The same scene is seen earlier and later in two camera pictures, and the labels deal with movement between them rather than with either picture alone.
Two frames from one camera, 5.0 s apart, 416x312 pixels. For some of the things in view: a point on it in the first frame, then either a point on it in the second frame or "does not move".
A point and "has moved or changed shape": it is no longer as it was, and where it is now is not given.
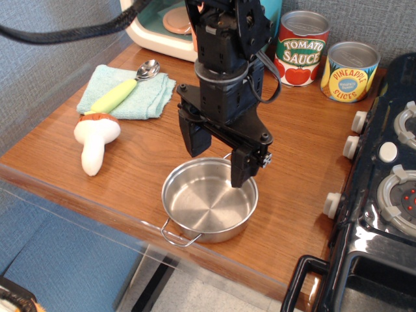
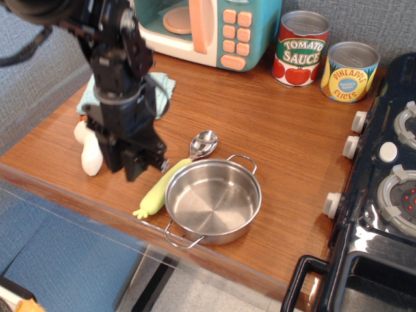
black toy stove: x=371 y=266 does not move
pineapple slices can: x=350 y=72 does not move
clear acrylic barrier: x=60 y=251 does not move
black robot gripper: x=227 y=104 to x=125 y=117
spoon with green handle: x=146 y=69 has moved or changed shape
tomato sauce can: x=303 y=37 does not move
